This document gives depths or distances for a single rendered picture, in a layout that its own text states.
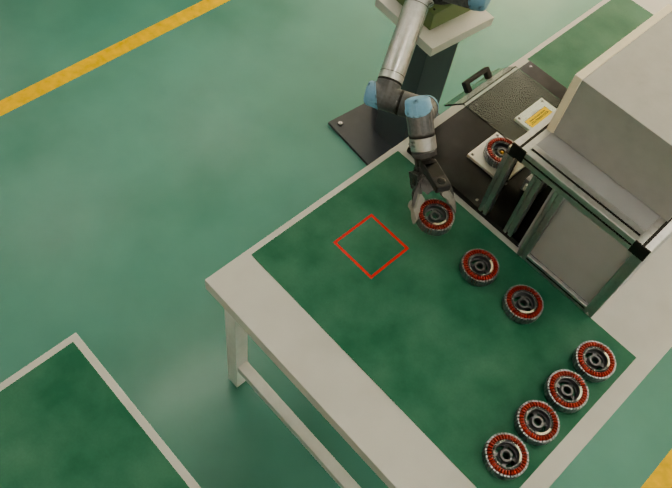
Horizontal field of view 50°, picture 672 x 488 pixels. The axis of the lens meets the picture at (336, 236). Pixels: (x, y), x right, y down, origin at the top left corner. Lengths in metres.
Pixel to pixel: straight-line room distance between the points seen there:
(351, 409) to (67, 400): 0.71
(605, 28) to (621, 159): 1.15
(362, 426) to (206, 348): 1.03
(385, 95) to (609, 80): 0.62
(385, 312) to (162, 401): 1.01
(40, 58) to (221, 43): 0.84
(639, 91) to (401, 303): 0.82
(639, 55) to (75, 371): 1.64
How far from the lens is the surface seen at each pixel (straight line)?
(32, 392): 1.99
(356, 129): 3.37
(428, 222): 2.10
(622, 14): 3.15
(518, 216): 2.16
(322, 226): 2.15
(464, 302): 2.10
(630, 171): 1.97
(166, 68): 3.61
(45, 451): 1.93
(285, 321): 1.99
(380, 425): 1.91
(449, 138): 2.41
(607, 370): 2.12
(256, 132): 3.33
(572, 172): 1.98
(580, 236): 2.05
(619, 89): 1.94
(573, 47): 2.91
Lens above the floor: 2.54
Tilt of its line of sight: 57 degrees down
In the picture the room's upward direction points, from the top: 11 degrees clockwise
